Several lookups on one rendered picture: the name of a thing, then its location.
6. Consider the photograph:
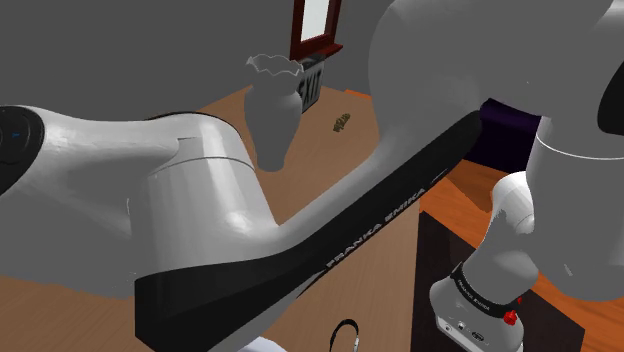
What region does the brown wooden cabinet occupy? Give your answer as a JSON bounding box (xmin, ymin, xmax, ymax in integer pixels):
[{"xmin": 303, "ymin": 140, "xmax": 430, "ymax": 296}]
[{"xmin": 0, "ymin": 84, "xmax": 422, "ymax": 352}]

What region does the small olive green lump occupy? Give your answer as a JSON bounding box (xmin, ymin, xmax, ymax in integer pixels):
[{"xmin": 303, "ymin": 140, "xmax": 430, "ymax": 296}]
[{"xmin": 332, "ymin": 112, "xmax": 353, "ymax": 134}]

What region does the grey vase with wavy rim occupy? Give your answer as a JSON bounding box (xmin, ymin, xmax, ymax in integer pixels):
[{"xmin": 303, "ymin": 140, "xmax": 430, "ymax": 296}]
[{"xmin": 243, "ymin": 52, "xmax": 305, "ymax": 173}]

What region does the dark purple furniture piece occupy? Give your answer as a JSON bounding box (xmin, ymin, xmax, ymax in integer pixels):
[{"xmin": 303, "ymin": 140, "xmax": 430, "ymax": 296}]
[{"xmin": 476, "ymin": 96, "xmax": 543, "ymax": 175}]

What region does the window with dark red frame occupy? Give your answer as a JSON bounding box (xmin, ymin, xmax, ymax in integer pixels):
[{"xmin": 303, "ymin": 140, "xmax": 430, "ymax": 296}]
[{"xmin": 289, "ymin": 0, "xmax": 344, "ymax": 63}]

